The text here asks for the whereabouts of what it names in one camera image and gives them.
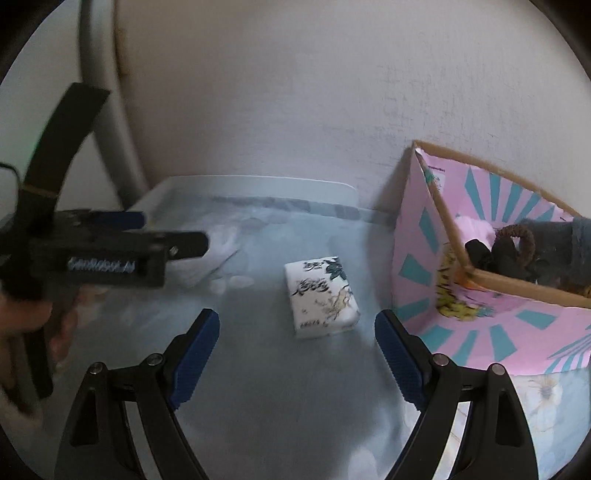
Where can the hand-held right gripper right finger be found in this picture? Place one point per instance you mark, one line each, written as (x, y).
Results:
(401, 364)

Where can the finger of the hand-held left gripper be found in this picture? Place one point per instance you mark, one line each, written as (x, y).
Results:
(184, 244)
(124, 219)

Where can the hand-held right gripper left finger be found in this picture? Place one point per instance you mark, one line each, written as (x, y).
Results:
(198, 355)

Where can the pink printed cardboard box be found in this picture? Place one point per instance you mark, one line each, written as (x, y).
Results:
(485, 323)

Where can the white printed tissue pack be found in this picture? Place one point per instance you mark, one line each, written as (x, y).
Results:
(321, 297)

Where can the grey cloth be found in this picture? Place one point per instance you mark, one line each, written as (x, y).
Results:
(563, 249)

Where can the person's left hand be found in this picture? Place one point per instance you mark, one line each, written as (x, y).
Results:
(64, 323)

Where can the floral bedsheet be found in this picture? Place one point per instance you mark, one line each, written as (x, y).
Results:
(277, 392)

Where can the white curved pipe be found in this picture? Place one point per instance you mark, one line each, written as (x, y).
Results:
(111, 115)

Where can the black cloth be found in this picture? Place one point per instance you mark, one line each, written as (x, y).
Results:
(489, 258)

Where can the pink fluffy sock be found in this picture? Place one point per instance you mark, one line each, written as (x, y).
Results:
(475, 230)

